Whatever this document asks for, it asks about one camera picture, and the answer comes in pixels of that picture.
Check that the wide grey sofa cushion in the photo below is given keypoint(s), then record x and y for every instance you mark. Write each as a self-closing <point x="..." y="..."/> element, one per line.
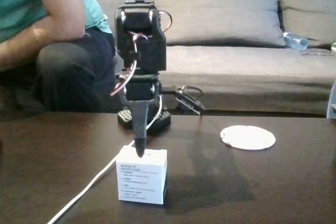
<point x="215" y="11"/>

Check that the black camera box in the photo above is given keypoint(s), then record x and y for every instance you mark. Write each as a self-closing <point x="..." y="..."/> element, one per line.
<point x="187" y="102"/>

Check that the grey sofa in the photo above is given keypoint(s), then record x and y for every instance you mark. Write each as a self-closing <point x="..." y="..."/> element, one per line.
<point x="236" y="77"/>

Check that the white servo box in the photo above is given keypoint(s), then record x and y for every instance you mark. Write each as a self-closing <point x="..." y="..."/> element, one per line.
<point x="141" y="179"/>

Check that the pale translucent object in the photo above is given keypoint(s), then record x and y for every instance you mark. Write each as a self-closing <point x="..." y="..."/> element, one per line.
<point x="332" y="103"/>

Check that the white round coaster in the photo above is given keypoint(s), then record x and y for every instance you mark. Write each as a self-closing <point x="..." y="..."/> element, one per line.
<point x="248" y="138"/>

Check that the clear plastic water bottle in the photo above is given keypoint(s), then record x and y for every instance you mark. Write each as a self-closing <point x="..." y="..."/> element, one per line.
<point x="295" y="41"/>

